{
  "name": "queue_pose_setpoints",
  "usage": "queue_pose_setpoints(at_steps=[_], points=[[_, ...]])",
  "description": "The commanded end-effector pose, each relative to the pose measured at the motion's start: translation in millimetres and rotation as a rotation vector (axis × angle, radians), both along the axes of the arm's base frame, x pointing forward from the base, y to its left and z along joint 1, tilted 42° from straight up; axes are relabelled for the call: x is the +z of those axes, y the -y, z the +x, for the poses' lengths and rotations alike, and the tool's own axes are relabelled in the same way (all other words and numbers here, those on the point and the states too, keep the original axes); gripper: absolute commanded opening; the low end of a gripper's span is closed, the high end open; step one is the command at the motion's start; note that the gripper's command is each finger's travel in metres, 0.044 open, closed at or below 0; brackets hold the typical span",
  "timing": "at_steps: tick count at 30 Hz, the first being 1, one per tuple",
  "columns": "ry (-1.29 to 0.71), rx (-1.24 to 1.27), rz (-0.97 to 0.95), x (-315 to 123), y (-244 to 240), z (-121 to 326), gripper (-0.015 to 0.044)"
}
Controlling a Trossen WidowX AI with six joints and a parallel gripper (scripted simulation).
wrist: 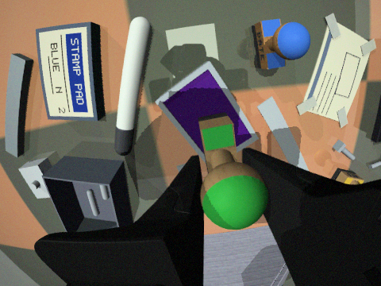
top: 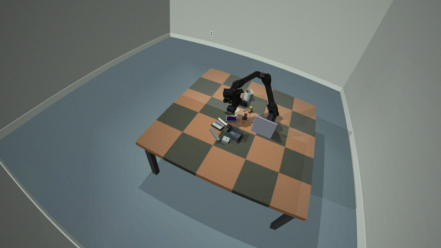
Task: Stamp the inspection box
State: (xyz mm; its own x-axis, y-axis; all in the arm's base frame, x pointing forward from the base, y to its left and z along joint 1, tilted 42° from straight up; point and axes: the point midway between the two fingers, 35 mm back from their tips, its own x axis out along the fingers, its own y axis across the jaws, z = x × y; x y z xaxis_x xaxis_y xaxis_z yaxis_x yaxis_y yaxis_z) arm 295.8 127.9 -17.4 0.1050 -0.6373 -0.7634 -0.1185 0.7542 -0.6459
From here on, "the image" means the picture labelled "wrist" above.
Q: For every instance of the yellow rubber stamp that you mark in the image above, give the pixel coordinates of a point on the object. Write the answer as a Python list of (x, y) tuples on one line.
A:
[(347, 177)]

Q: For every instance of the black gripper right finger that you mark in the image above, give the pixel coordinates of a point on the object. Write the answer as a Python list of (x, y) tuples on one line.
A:
[(317, 222)]

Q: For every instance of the light grey flat bar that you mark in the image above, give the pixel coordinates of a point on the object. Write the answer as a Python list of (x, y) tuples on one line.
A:
[(278, 126)]

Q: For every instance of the blue and brown date stamp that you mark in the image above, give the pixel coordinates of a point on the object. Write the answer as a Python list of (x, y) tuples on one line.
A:
[(275, 43)]

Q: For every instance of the blue stamp pad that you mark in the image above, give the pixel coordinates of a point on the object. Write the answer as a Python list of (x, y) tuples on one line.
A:
[(69, 58)]

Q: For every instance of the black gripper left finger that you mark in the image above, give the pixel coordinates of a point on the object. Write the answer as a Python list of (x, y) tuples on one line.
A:
[(165, 246)]

